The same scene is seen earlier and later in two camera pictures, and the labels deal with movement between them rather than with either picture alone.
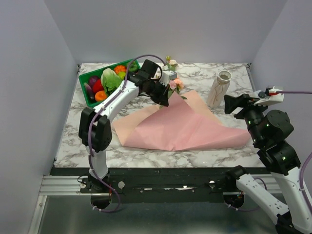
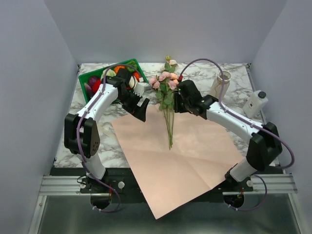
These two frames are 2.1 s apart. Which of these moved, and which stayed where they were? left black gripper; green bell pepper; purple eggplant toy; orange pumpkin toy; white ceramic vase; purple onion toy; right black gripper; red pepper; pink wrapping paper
Moved: right black gripper; pink wrapping paper; left black gripper
Stayed: green bell pepper; red pepper; orange pumpkin toy; white ceramic vase; purple eggplant toy; purple onion toy
